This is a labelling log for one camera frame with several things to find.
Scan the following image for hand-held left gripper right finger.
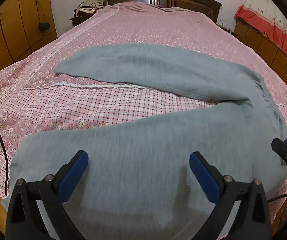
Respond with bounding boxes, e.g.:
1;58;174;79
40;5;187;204
189;151;272;240

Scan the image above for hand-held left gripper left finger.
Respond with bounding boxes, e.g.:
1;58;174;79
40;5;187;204
5;150;89;240

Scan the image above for grey pants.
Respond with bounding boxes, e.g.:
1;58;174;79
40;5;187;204
8;44;287;240

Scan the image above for wooden cabinet with drawers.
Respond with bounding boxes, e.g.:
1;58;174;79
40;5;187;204
233;17;287;93

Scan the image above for red and cream floral curtain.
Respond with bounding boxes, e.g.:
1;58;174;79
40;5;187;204
235;0;287;67

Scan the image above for dark wooden nightstand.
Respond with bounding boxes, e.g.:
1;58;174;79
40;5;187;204
70;15;94;27

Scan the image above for bed with pink floral bedspread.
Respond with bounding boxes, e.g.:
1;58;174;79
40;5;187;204
0;1;287;230

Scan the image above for wooden wardrobe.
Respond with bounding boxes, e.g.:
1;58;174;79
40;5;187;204
0;0;57;80

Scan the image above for pile of clothes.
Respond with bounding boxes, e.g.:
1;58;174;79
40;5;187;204
75;0;106;18

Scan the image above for dark wooden headboard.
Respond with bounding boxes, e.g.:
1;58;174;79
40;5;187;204
93;0;222;23

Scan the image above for white wire rack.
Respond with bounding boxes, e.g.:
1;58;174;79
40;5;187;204
217;20;234;34

